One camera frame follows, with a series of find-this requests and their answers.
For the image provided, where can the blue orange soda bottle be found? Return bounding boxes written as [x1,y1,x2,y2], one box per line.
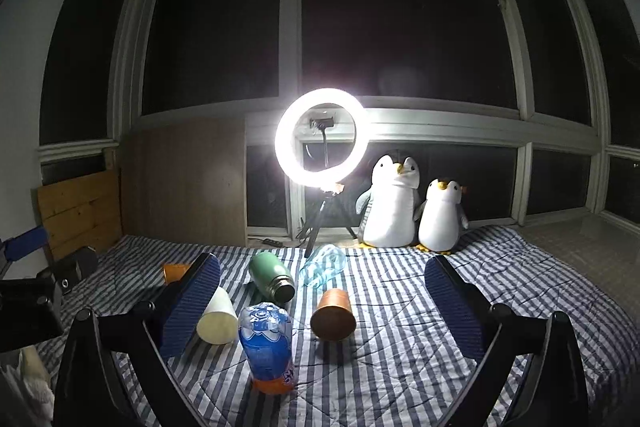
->
[239,303,296,395]

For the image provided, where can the brown paper cup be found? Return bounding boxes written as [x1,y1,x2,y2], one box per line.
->
[163,263,190,285]
[310,288,356,341]

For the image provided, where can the cream white cup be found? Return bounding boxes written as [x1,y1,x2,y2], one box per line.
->
[196,286,239,346]

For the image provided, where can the white gloved left hand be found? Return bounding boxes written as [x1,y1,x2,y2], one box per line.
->
[1,346,55,426]

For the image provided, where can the orange wooden plank board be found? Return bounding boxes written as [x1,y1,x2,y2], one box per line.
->
[37,170,122,261]

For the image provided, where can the small penguin plush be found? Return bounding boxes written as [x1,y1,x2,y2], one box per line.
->
[416,179,469,255]

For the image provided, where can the green thermos bottle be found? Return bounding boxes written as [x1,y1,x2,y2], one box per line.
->
[248,251,296,305]

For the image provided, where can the large penguin plush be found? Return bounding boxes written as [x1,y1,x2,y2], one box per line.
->
[355,155,420,248]

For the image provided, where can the striped blue white quilt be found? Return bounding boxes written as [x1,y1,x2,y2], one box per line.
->
[61,227,639,426]

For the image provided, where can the black power strip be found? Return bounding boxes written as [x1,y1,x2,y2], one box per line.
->
[262,239,284,248]

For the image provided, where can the clear plastic water bottle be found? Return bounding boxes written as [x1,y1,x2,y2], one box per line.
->
[298,244,347,288]

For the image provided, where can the pale wooden panel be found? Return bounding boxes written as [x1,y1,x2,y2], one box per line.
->
[120,118,247,246]

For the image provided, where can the black tripod stand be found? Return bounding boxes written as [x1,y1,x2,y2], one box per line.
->
[295,191,357,259]

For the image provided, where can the white ring light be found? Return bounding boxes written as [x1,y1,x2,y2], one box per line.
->
[273,86,370,192]

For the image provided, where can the white window frame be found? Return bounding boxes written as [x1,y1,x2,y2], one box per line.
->
[36,0,639,235]

